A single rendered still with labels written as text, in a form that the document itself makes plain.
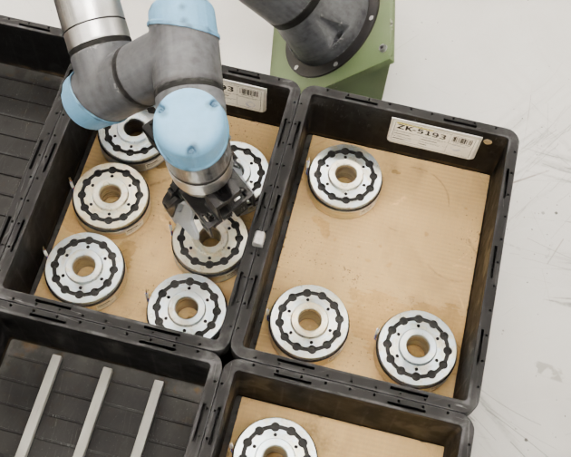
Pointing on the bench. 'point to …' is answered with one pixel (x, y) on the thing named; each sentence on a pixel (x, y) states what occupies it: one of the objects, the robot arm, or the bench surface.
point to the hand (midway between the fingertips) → (205, 196)
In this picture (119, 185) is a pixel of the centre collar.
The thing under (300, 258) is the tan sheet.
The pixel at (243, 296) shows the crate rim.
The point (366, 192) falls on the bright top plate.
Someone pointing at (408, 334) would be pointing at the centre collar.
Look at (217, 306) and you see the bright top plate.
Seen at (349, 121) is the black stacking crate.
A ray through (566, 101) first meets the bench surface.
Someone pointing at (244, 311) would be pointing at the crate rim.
